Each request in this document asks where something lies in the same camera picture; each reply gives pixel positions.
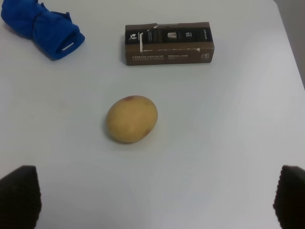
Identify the blue rolled cloth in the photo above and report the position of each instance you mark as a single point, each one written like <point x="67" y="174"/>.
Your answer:
<point x="53" y="32"/>

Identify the brown coffee capsule box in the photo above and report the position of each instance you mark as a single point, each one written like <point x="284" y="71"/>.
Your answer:
<point x="181" y="43"/>

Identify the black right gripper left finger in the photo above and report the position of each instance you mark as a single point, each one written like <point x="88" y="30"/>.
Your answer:
<point x="20" y="199"/>

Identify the yellow mango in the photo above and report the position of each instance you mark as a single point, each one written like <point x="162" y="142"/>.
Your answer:
<point x="131" y="119"/>

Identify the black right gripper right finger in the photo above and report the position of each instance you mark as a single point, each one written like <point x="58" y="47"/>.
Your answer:
<point x="289" y="202"/>

